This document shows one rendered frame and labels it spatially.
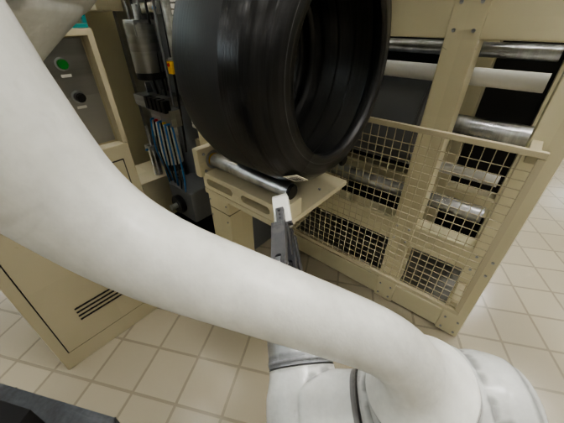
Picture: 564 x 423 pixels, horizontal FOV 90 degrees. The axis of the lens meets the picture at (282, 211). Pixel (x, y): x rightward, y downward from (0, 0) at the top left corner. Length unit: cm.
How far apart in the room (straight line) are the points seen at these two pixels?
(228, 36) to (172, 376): 133
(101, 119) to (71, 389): 112
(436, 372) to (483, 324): 158
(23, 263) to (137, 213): 115
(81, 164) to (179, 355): 141
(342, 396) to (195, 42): 63
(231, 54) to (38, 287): 111
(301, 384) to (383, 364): 17
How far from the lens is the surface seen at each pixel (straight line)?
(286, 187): 77
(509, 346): 185
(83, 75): 125
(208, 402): 143
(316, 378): 40
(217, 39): 61
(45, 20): 35
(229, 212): 118
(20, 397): 88
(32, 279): 137
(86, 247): 19
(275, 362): 42
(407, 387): 28
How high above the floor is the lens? 130
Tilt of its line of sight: 34 degrees down
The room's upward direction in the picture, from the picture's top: straight up
